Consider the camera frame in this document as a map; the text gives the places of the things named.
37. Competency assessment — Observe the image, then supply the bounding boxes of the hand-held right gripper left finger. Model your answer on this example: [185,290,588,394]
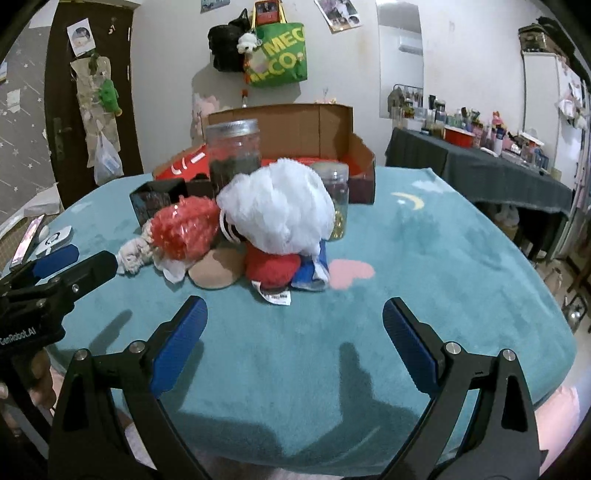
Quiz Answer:
[46,295,213,480]

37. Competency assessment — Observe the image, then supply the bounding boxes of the red bowl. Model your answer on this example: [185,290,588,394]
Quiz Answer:
[443,127,476,148]

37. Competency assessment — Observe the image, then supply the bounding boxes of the photo on door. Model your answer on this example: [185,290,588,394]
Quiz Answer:
[67,18,96,58]

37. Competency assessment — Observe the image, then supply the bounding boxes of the table with grey cloth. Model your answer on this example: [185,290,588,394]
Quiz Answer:
[385,127,574,261]

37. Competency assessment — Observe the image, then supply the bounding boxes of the black clothes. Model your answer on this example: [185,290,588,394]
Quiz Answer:
[538,16,587,70]

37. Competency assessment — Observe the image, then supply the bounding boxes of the black bag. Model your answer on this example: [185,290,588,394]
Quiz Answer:
[208,9,252,73]

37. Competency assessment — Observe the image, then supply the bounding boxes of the white plastic bag bundle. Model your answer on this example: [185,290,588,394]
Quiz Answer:
[216,157,335,256]

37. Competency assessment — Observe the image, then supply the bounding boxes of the green tote bag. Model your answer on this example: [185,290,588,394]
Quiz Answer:
[243,0,308,88]

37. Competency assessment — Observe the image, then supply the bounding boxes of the large wall photo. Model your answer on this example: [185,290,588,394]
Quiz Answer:
[314,0,362,33]

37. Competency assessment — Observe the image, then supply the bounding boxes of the cardboard box with red lining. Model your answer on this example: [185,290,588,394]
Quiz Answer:
[152,102,377,206]

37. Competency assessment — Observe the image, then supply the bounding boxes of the tan round pad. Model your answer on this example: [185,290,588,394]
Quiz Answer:
[187,249,245,291]

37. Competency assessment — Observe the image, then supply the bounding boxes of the red packet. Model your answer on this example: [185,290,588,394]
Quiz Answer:
[254,0,282,25]

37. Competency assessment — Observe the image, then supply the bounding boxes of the dark wooden door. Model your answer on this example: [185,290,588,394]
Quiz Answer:
[44,0,144,197]

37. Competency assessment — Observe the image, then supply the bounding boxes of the dark striped cloth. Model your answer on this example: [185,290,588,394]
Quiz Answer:
[221,210,245,244]

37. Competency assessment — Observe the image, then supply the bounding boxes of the wall mirror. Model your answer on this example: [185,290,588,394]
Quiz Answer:
[375,0,426,121]

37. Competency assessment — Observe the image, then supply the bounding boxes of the white wardrobe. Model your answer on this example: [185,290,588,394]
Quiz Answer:
[521,50,591,222]

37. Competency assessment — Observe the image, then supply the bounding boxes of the green plush toy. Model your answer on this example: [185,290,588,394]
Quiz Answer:
[98,78,122,114]

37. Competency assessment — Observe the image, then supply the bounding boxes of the small glass jar gold beads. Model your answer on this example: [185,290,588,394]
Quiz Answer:
[310,161,350,241]

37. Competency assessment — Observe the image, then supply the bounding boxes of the blue wrapper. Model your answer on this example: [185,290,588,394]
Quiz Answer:
[291,240,331,292]

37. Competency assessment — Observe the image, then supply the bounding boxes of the row of cosmetic bottles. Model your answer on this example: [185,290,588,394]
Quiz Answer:
[388,83,561,178]

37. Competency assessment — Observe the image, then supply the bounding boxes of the person's left hand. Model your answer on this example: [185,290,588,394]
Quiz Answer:
[27,347,59,410]

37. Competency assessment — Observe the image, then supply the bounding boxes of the pink plush toy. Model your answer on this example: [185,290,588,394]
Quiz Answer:
[191,92,232,139]

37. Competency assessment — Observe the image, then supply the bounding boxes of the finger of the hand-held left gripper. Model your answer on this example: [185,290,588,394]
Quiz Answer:
[0,244,80,297]
[45,250,119,311]

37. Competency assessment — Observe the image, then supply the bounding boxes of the white plush toy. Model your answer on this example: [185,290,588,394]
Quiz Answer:
[236,31,263,54]

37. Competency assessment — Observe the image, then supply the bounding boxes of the dark printed box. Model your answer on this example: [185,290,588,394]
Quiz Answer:
[129,179,215,227]

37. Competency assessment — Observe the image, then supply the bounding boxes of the red foam net sleeve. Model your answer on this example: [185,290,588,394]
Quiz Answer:
[148,196,221,283]

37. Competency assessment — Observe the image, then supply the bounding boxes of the fabric hanging organizer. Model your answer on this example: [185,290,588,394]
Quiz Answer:
[69,55,121,153]

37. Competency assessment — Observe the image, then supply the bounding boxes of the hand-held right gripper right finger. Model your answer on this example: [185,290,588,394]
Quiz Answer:
[382,296,543,480]

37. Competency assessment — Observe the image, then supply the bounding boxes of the red plush ball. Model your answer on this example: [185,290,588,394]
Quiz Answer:
[244,242,302,305]

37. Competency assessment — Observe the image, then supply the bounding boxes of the smartphone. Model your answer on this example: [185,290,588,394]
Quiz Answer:
[9,213,46,271]

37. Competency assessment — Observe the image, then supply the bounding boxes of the large glass jar metal lid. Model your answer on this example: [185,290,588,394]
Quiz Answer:
[204,119,263,200]

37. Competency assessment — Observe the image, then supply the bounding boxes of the patterned case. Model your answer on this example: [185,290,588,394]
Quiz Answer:
[517,23,561,54]

